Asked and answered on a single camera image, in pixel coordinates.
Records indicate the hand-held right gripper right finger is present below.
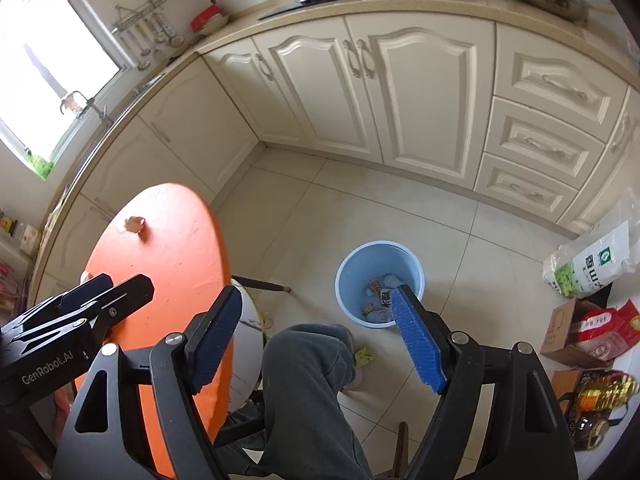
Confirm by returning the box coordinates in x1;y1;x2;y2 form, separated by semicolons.
391;284;581;480

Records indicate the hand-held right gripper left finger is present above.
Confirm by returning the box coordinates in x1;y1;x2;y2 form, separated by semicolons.
52;285;244;480

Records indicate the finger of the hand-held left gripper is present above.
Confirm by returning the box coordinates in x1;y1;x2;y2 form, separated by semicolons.
0;274;114;334
15;274;155;346

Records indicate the blue plastic trash bin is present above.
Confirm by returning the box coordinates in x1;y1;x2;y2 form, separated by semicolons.
335;241;426;330

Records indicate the white round stool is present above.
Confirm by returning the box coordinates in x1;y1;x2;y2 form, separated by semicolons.
227;280;266;411

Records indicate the black table leg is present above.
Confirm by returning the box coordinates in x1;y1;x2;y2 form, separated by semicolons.
231;275;292;294

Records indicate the person's grey trouser leg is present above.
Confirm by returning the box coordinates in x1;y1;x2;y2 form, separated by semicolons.
220;323;376;480

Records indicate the brown cardboard box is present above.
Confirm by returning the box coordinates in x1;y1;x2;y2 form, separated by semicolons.
540;297;616;371

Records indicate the metal kitchen faucet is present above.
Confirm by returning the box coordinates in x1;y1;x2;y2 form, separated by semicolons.
60;90;113;128

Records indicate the yellow cooking oil bottle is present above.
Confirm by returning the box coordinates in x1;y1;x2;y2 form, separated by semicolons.
575;370;640;413

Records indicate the red printed bag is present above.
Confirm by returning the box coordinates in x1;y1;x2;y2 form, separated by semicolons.
572;299;640;361

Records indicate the dark sauce bottle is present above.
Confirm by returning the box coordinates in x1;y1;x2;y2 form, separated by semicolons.
570;412;612;453

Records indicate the white rice bag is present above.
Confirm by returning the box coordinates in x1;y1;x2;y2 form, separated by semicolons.
542;200;640;299

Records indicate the kitchen window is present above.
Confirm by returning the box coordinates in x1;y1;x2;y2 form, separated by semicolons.
0;0;126;178

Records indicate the row of hanging kitchen utensils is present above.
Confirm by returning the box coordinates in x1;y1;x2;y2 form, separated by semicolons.
111;2;178;70

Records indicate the red lidded bowl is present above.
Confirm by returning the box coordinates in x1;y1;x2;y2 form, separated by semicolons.
189;2;231;36

